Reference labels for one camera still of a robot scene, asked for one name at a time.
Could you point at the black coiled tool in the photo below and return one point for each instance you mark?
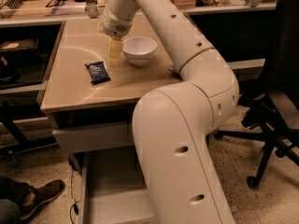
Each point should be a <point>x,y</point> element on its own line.
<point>9,7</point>

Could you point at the brown shoe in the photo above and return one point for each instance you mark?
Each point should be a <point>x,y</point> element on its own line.
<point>35,197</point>

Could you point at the black table leg base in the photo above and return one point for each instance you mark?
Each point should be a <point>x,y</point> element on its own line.
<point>8,115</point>

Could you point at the grey upper drawer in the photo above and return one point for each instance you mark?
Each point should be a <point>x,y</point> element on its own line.
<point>94,137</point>

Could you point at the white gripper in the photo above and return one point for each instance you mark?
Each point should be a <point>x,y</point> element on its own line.
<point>114,22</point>

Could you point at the dark blue rxbar wrapper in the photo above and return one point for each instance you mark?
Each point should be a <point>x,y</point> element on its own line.
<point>97,72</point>

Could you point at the white ceramic bowl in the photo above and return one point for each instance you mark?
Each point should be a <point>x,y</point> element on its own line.
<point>139,50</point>

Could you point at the beige drawer cabinet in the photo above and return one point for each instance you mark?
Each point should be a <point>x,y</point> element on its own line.
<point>71,100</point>

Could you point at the green chip bag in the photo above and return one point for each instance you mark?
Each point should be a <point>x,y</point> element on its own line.
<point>174,70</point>

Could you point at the open grey middle drawer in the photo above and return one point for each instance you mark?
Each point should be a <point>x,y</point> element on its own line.
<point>114,191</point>

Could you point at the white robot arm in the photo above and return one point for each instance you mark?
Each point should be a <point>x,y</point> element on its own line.
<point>171,123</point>

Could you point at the person's leg in jeans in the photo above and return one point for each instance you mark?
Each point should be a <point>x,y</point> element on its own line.
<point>12,194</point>

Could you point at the black office chair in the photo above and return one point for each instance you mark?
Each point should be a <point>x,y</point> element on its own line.
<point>273,100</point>

